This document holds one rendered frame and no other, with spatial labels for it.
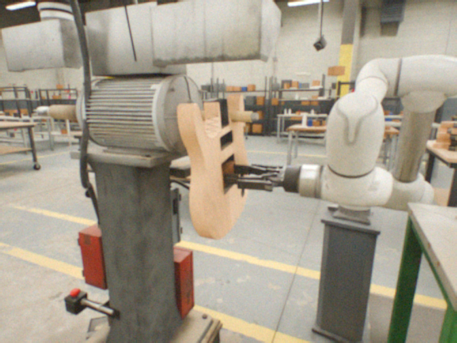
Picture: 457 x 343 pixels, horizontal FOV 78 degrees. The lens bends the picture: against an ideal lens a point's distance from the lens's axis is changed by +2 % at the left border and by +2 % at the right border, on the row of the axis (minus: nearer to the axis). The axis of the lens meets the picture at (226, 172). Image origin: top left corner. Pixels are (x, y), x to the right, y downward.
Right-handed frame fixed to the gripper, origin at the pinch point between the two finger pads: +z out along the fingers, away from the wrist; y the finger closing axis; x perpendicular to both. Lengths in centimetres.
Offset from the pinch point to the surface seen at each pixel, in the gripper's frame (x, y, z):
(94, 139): 9, -1, 51
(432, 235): -18, 12, -55
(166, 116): 17.5, -2.7, 18.0
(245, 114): 16.2, 7.5, -2.8
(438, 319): -125, 91, -90
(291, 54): 27, 1125, 204
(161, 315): -65, -5, 34
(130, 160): 3.5, -5.1, 32.7
